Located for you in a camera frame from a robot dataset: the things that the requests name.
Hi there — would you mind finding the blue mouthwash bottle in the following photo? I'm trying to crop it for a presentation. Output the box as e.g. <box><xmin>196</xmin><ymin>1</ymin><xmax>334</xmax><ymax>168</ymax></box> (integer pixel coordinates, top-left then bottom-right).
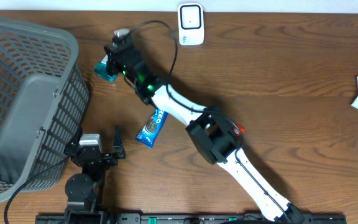
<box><xmin>94</xmin><ymin>55</ymin><xmax>117</xmax><ymax>82</ymax></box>

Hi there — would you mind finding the blue Oreo cookie pack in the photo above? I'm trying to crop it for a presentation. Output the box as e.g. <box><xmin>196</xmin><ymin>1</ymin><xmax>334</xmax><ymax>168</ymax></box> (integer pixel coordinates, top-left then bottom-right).
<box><xmin>135</xmin><ymin>109</ymin><xmax>168</xmax><ymax>149</ymax></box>

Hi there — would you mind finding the red Nescafe stick packet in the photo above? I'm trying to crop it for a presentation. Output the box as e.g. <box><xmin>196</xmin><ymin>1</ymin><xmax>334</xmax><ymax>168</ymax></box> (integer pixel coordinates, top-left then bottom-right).
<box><xmin>234</xmin><ymin>124</ymin><xmax>245</xmax><ymax>136</ymax></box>

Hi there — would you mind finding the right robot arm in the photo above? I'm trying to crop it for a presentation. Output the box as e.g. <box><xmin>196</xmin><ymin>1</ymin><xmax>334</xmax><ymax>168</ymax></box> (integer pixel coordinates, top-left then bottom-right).
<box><xmin>104</xmin><ymin>29</ymin><xmax>305</xmax><ymax>223</ymax></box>

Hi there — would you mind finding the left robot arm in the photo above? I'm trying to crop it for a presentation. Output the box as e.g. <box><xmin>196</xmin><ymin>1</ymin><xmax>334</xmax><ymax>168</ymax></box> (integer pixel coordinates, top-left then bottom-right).
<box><xmin>63</xmin><ymin>127</ymin><xmax>126</xmax><ymax>224</ymax></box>

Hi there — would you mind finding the grey plastic shopping basket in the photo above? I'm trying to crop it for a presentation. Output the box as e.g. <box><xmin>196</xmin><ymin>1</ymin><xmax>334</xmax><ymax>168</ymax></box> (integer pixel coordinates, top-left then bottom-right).
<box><xmin>0</xmin><ymin>17</ymin><xmax>89</xmax><ymax>203</ymax></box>

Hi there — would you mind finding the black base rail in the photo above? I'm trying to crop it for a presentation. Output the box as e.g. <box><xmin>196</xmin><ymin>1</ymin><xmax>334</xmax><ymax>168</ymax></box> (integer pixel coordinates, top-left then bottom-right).
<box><xmin>35</xmin><ymin>212</ymin><xmax>347</xmax><ymax>224</ymax></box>

